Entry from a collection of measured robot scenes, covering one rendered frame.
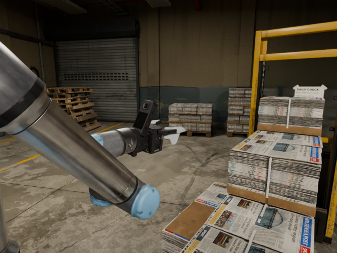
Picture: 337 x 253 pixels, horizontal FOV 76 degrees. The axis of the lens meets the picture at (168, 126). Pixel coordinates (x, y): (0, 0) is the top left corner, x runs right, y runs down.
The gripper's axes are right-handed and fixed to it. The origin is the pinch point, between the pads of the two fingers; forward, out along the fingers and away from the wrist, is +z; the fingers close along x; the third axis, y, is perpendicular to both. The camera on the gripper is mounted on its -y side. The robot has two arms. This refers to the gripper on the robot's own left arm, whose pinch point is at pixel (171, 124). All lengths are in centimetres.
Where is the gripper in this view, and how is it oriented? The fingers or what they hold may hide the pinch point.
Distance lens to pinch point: 79.4
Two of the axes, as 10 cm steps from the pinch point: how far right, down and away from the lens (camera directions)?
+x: 7.6, 2.5, -5.9
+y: -1.1, 9.6, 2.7
